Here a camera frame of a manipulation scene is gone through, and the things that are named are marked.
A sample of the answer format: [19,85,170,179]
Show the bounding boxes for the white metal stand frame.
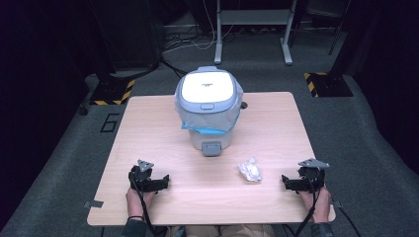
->
[213,0,298,66]

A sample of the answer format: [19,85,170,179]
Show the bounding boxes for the black yellow striped base plate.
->
[89,78,136,107]
[302,71,354,99]

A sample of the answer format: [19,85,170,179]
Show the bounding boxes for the person's left hand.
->
[125,186,158,219]

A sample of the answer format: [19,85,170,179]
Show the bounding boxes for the white pedal trash can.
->
[174,65,244,157]

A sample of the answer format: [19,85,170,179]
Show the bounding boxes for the bundle of floor cables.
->
[161,0,238,55]

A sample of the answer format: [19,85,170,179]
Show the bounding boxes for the white paper wad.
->
[237,157,263,183]

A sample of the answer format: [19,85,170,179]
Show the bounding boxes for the grey tape strip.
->
[83,199,105,209]

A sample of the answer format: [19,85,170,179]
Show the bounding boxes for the black loose cable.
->
[333,200,364,237]

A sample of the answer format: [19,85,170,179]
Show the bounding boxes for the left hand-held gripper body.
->
[127,159,156,194]

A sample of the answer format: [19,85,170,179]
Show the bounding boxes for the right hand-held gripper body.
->
[296,158,331,194]

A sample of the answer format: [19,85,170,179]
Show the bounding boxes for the clear trash bag blue drawstring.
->
[174,86,244,135]

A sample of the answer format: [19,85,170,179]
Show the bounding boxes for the person's right hand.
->
[297,185,332,224]

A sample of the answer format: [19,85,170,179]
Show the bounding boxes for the black cabinet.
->
[87,0,167,71]

